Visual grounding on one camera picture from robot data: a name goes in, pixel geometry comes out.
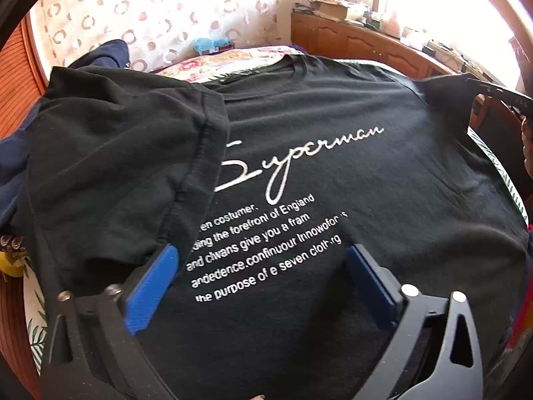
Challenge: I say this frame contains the window with wooden frame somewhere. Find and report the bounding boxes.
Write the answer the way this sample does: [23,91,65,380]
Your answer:
[378,0,520,88]

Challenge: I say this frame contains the cardboard box on cabinet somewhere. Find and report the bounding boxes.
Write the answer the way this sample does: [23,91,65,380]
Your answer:
[318,0,354,20]

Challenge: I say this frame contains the black Superman t-shirt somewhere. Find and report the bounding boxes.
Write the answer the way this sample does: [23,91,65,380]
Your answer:
[16,53,530,400]

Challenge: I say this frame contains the circle patterned sheer curtain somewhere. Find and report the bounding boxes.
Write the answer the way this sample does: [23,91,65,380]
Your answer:
[30,0,282,71]

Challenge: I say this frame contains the blue tissue box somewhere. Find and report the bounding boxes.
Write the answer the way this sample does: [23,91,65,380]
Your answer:
[192,37,233,55]

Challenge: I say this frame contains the wooden louvered wardrobe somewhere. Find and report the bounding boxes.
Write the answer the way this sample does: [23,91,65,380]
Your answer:
[0,20,48,400]

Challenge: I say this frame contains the floral and leaf bedspread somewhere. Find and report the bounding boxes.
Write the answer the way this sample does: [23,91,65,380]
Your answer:
[22,44,530,376]

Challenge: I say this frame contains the yellow plush toy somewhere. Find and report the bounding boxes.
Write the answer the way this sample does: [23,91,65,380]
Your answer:
[0,251,24,278]

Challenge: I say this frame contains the long wooden cabinet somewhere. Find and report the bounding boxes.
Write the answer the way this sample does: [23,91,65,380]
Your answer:
[290,11,501,130]

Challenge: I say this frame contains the person's right hand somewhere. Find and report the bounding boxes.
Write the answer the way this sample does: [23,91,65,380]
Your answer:
[521,118,533,177]

